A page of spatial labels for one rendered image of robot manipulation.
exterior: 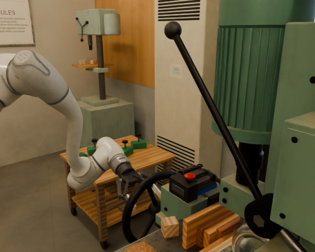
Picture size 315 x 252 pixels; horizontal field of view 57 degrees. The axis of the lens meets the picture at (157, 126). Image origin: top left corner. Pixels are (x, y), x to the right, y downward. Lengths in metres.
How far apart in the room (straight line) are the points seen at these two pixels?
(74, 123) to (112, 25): 1.57
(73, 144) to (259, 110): 0.85
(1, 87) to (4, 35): 2.28
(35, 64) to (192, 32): 1.32
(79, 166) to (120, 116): 1.60
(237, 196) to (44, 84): 0.67
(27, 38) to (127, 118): 1.33
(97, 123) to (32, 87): 1.80
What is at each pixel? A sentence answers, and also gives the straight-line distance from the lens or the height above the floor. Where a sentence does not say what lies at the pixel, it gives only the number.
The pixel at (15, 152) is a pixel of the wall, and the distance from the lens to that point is 3.59.
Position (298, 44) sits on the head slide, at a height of 1.39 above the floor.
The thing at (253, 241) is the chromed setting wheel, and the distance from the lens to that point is 0.58.
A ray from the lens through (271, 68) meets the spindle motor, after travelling 0.56.
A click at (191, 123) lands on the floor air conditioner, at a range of 2.18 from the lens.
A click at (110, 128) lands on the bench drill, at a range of 2.87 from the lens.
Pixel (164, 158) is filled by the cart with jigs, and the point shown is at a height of 0.53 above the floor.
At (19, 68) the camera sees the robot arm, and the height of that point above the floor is 1.30.
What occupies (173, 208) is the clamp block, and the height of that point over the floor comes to 0.92.
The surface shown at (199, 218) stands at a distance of 0.75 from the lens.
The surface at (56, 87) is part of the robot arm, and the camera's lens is 1.03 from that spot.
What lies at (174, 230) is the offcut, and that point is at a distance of 0.79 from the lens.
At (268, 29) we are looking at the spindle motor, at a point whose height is 1.41.
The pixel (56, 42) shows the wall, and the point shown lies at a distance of 3.53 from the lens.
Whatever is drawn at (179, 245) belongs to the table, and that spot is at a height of 0.90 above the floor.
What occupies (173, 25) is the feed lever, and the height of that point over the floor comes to 1.42.
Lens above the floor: 1.41
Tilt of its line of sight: 18 degrees down
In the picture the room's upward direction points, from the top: straight up
